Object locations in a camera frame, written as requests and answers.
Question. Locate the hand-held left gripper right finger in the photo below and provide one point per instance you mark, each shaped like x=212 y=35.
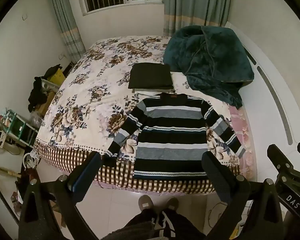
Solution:
x=214 y=177

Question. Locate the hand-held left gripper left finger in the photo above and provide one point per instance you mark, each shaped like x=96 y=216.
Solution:
x=78 y=180

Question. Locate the striped knit sweater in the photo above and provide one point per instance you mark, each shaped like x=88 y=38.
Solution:
x=174 y=142

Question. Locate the black clothes heap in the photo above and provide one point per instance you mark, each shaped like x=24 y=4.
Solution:
x=39 y=92

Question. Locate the pink bedsheet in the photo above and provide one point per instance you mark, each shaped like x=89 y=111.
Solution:
x=242 y=127

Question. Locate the person's right slipper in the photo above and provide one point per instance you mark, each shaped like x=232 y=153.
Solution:
x=172 y=203

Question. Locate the person's slipper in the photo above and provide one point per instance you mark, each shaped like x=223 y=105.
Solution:
x=172 y=203
x=145 y=202

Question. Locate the person's left slipper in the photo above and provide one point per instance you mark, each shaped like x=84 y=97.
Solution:
x=145 y=202

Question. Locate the white headboard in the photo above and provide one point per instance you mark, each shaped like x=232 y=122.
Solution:
x=277 y=80

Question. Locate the green storage shelf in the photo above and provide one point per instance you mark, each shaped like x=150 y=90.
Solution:
x=20 y=127

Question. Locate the person's legs in dark pants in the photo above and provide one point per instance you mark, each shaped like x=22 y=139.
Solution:
x=152 y=226

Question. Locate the floral checked bedspread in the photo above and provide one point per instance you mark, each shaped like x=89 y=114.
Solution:
x=90 y=97

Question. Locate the white shoes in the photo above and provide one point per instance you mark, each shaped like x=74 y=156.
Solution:
x=1 y=140

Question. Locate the yellow box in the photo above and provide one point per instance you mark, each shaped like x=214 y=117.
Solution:
x=58 y=78

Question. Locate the black folded cloth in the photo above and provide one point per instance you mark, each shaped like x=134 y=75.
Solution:
x=151 y=76

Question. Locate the teal fleece blanket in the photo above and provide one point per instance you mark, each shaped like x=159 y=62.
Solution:
x=207 y=57

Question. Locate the grey-blue curtain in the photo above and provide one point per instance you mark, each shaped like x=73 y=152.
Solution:
x=65 y=22
x=197 y=2

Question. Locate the wall socket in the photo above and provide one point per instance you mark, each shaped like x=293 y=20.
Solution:
x=62 y=56

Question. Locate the wall switch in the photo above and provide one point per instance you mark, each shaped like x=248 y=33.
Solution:
x=25 y=17

